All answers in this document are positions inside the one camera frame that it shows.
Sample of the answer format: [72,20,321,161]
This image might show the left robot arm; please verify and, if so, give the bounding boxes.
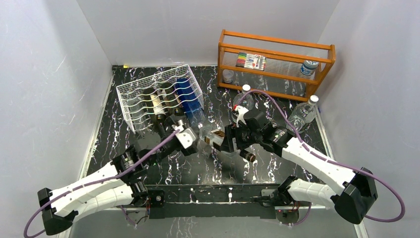
[38,127,197,236]

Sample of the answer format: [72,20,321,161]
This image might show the dark bottle black foil top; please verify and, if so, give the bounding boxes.
[199,125,256,163]

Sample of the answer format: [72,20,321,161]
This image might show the dark green bottle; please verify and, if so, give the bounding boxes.
[143,88,167,132]

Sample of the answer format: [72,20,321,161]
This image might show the round clear glass bottle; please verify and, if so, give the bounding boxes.
[232,84,254,115]

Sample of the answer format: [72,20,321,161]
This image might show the brown wine bottle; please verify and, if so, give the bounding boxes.
[158,83,185,127]

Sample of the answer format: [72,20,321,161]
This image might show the blue white lidded jar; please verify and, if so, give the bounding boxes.
[300,60,319,80]

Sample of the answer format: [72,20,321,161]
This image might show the small clear plastic cup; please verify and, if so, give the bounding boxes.
[222,69,234,84]

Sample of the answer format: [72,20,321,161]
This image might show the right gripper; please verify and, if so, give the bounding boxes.
[219,120,262,153]

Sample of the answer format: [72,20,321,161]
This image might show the purple cable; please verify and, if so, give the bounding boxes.
[23,128,181,238]
[234,89,406,223]

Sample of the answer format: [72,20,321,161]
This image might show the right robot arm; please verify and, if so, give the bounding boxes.
[211,106,378,224]

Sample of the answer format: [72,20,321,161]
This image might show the white wire wine rack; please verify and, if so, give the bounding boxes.
[116,64,205,132]

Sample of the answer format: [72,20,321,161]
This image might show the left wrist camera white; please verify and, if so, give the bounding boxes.
[175,128,198,156]

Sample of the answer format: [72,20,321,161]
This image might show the clear bottle silver cap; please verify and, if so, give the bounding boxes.
[286,95,319,134]

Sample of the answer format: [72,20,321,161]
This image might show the colour marker pen set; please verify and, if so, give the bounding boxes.
[236,52,266,71]

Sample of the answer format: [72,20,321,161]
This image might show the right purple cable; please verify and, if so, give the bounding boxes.
[234,89,406,223]

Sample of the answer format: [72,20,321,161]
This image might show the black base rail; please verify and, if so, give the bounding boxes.
[144,183,329,220]

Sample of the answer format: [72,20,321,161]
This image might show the orange wooden shelf rack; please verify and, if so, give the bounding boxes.
[217,29,336,102]

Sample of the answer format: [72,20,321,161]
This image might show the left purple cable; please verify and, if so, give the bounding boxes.
[23,128,181,238]

